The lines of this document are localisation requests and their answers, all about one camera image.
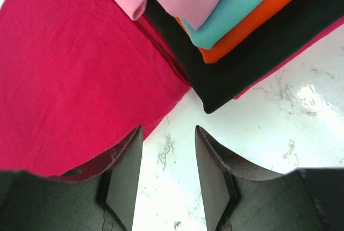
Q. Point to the red t shirt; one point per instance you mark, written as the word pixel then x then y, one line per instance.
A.
pixel 76 77

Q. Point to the orange folded t shirt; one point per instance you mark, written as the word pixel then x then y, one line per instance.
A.
pixel 264 11

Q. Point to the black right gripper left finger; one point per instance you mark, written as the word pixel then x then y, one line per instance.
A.
pixel 99 194

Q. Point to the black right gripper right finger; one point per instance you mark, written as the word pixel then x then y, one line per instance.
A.
pixel 238 194

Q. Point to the teal folded t shirt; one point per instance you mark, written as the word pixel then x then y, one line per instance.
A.
pixel 225 16

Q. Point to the black folded t shirt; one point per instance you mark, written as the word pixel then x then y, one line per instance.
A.
pixel 290 31

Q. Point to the magenta folded t shirt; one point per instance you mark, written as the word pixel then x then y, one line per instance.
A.
pixel 295 56

